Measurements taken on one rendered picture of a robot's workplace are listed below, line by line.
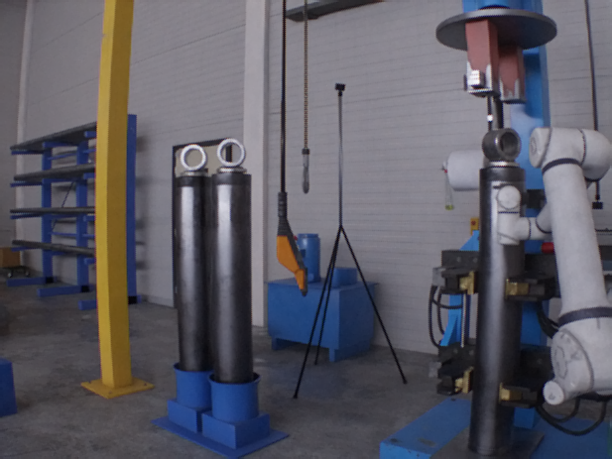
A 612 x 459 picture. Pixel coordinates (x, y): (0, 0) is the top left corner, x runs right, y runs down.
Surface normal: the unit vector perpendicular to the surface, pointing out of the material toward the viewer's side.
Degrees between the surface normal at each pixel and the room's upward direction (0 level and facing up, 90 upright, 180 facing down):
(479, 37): 90
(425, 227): 90
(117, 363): 90
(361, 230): 90
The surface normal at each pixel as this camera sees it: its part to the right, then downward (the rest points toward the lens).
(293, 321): -0.64, 0.02
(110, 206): 0.77, 0.01
